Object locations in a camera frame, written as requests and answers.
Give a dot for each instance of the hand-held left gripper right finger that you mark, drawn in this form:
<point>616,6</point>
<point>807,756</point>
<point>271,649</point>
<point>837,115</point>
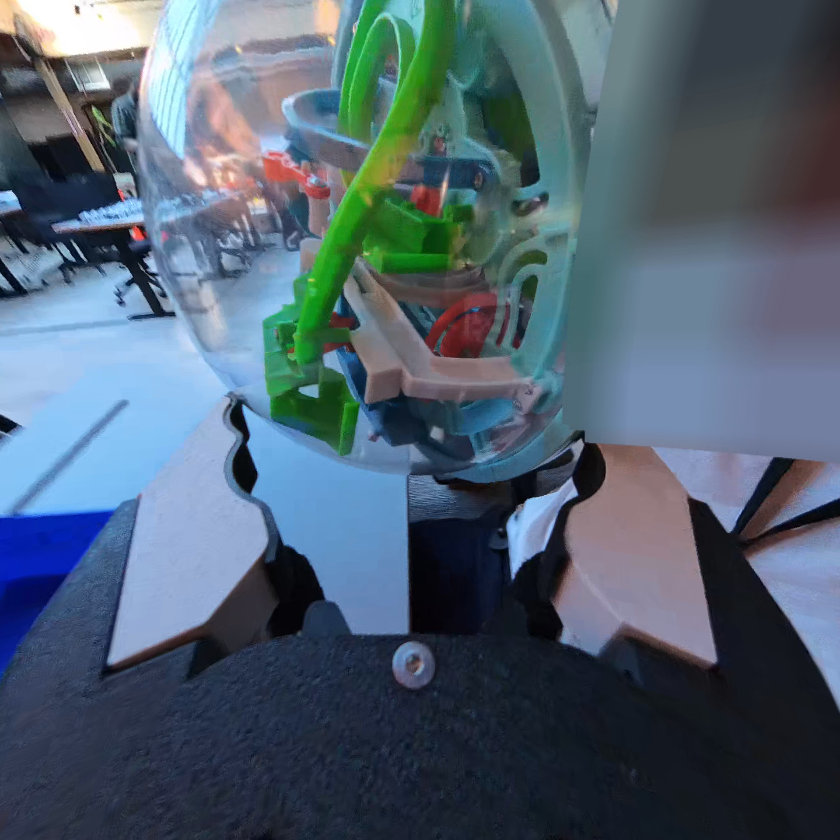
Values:
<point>636,564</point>

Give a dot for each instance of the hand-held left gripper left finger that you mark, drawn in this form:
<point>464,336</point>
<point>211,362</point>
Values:
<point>190,558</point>

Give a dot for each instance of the clear plastic maze ball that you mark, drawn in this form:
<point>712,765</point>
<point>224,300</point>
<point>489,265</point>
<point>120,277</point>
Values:
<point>361,229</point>

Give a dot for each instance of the blue plastic bin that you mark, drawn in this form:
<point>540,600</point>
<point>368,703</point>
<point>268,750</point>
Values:
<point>46,571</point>

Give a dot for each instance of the person's dark trousers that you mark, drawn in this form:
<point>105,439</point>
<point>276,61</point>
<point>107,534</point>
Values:
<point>453,571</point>

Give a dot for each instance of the wooden desk with black legs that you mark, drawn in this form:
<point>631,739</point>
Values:
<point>98,226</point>

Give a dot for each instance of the black office chair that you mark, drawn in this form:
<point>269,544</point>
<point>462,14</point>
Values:
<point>65,203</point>

